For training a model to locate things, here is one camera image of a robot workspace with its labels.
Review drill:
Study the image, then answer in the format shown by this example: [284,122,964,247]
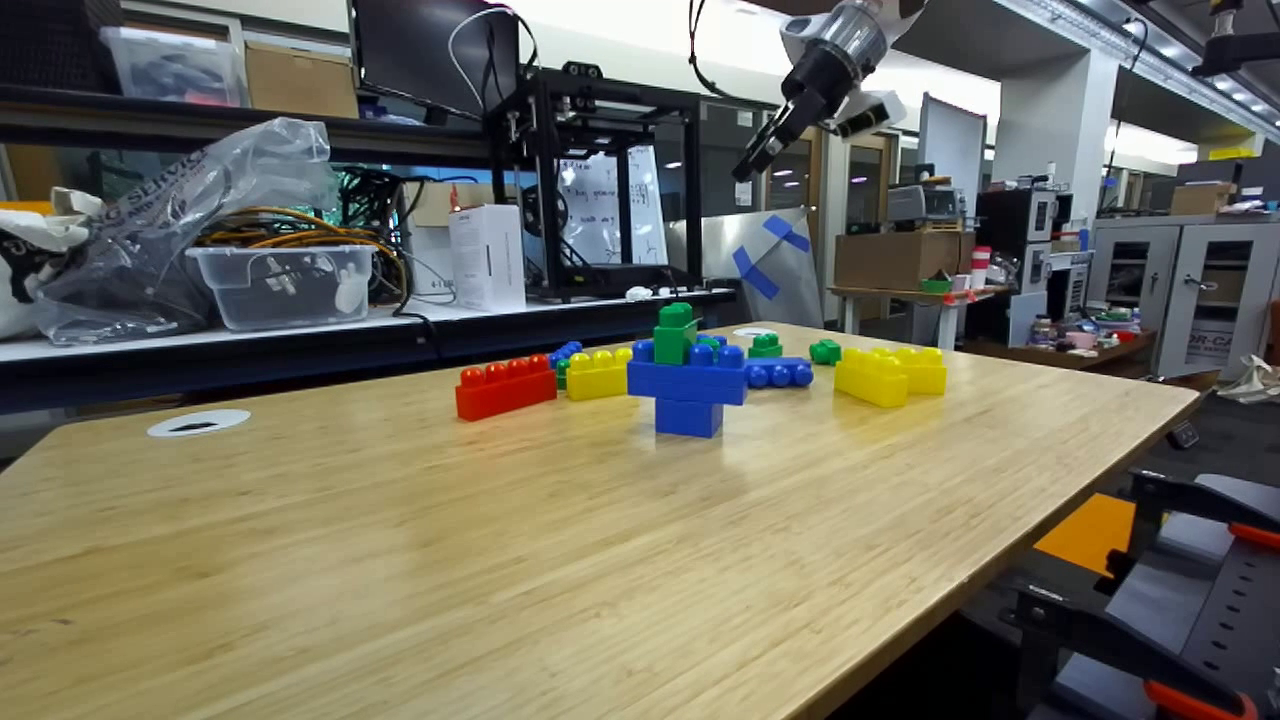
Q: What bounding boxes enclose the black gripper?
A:
[731,36,866,185]

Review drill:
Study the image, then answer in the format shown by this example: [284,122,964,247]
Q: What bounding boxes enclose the large brown cardboard box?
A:
[835,228,978,298]

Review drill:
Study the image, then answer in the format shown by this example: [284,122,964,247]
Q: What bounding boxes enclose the long blue lego brick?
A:
[745,354,815,392]

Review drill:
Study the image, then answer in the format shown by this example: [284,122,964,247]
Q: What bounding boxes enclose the stacked blue lego bricks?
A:
[623,337,753,440]

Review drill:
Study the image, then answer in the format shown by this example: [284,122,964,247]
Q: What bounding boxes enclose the long yellow lego brick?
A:
[887,345,954,401]

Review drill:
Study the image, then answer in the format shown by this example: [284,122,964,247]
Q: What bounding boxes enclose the short yellow lego brick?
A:
[561,345,641,404]

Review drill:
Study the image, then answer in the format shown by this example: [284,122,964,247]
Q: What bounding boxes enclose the white cardboard box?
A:
[443,198,529,313]

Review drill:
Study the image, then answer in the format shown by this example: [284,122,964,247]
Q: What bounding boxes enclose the red lego brick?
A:
[451,346,561,423]

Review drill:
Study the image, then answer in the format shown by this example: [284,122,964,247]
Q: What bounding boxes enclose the black monitor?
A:
[349,0,525,116]

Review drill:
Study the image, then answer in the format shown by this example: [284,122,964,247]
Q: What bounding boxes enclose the small brown cardboard box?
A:
[1169,174,1236,218]

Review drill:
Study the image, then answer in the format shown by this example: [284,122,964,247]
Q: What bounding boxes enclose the grey metal cabinet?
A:
[1083,211,1280,379]

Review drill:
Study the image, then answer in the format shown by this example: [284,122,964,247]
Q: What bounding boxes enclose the brown cardboard box on shelf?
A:
[239,40,360,118]

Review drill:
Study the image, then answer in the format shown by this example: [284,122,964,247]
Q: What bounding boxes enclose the orange floor mat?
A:
[1032,488,1141,576]

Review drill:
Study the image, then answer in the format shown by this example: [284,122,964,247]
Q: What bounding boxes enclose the clear plastic container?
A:
[185,239,381,330]

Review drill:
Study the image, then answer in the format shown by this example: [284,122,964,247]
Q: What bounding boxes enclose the clear storage bin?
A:
[98,18,252,107]

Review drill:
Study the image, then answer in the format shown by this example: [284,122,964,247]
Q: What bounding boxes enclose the clear plastic bag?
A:
[24,116,342,346]

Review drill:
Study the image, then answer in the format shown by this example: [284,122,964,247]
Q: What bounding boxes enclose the small white table grommet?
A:
[146,404,252,440]

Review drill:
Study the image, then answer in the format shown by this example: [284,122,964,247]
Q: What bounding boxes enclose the black shelf board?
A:
[0,81,512,170]

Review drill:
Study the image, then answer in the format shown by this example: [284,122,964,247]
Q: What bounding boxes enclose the white workbench top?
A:
[0,279,745,369]

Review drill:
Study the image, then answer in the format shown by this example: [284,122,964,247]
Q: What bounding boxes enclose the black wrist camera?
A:
[835,90,902,138]

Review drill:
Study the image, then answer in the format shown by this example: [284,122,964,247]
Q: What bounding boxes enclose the black 3D printer frame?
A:
[483,56,718,298]

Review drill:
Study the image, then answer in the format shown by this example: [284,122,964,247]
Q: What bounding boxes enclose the black overhead camera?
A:
[1194,0,1280,77]

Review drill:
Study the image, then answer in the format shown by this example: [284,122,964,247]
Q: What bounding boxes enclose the yellow cables bundle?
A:
[198,203,412,315]

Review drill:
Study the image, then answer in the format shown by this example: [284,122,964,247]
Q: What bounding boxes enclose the black cart with orange handles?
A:
[1014,462,1280,720]

